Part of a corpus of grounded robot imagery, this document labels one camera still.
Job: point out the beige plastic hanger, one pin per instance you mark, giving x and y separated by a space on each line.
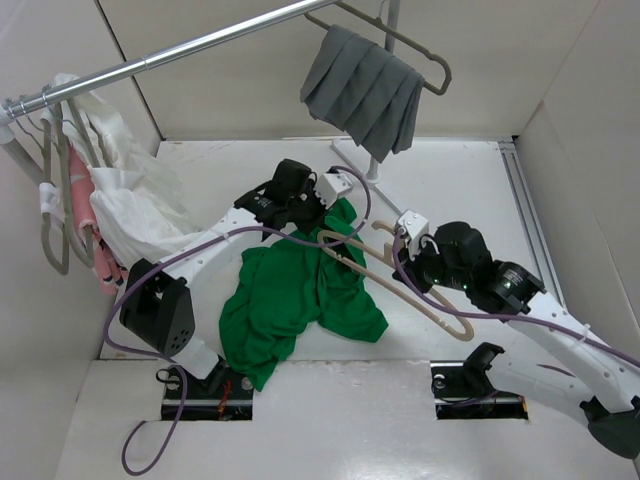
466 334

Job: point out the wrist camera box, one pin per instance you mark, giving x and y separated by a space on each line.
412 227
330 187

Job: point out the green t shirt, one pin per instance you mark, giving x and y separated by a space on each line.
282 289

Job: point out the grey pleated cloth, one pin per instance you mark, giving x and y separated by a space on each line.
365 91

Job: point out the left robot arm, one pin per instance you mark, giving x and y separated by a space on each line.
159 310

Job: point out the aluminium rail on table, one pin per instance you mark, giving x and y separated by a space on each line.
533 230

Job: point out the white rack base foot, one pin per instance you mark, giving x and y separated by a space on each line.
359 159

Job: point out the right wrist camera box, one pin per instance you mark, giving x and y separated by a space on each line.
412 227

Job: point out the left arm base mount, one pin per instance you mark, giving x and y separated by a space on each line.
224 396

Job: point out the grey empty hanger inner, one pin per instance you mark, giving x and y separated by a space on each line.
60 176

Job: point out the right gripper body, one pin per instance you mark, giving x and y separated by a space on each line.
427 269

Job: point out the grey empty hanger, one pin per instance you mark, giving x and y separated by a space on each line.
50 198
60 176

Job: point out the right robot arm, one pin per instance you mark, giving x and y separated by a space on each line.
594 384

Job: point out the grey empty hanger outer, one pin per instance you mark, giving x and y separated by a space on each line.
50 198

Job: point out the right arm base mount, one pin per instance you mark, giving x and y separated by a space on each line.
462 390

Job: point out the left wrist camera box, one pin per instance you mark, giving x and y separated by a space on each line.
330 187

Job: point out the chrome clothes rail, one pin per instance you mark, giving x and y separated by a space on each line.
11 111

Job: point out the white garment on rack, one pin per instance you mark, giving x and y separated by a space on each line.
137 201

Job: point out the grey hanger with cloth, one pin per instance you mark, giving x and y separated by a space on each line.
405 40

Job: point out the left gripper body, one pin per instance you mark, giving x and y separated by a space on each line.
307 211

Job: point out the pink patterned garment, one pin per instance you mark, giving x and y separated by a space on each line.
107 269

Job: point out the white rack upright pole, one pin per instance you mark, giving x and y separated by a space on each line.
20 156

